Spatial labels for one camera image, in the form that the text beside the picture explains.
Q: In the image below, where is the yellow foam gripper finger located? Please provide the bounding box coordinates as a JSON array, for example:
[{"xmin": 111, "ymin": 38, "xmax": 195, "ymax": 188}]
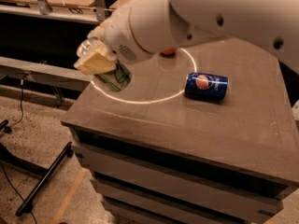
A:
[
  {"xmin": 74, "ymin": 45, "xmax": 117, "ymax": 76},
  {"xmin": 87, "ymin": 18, "xmax": 111, "ymax": 41}
]

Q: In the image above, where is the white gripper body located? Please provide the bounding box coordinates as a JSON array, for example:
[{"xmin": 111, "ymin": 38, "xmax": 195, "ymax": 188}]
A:
[{"xmin": 104, "ymin": 3, "xmax": 154, "ymax": 63}]

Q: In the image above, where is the green soda can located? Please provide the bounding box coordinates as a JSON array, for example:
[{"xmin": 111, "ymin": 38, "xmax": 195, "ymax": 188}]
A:
[{"xmin": 76, "ymin": 37, "xmax": 133, "ymax": 93}]

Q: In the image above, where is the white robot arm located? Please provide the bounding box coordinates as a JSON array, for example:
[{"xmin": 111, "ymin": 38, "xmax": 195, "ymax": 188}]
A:
[{"xmin": 88, "ymin": 0, "xmax": 299, "ymax": 73}]

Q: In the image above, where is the blue Pepsi can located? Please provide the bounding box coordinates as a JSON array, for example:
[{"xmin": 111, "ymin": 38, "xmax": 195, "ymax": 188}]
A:
[{"xmin": 185, "ymin": 72, "xmax": 229, "ymax": 100}]

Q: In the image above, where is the red apple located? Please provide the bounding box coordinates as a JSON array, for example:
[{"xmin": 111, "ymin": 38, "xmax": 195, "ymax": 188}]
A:
[{"xmin": 161, "ymin": 48, "xmax": 177, "ymax": 56}]

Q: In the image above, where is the grey metal railing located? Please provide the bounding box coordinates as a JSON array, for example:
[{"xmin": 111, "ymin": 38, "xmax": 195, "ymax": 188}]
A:
[{"xmin": 0, "ymin": 0, "xmax": 108, "ymax": 24}]

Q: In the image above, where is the black stand base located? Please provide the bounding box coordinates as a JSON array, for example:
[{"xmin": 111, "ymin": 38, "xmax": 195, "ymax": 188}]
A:
[{"xmin": 0, "ymin": 119, "xmax": 75, "ymax": 217}]

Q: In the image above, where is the grey drawer cabinet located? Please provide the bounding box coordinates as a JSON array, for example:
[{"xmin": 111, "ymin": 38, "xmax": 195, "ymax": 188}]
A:
[{"xmin": 62, "ymin": 39, "xmax": 299, "ymax": 224}]

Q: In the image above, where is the black floor cable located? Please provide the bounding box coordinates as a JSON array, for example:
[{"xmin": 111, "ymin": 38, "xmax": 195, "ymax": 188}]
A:
[{"xmin": 6, "ymin": 75, "xmax": 31, "ymax": 129}]

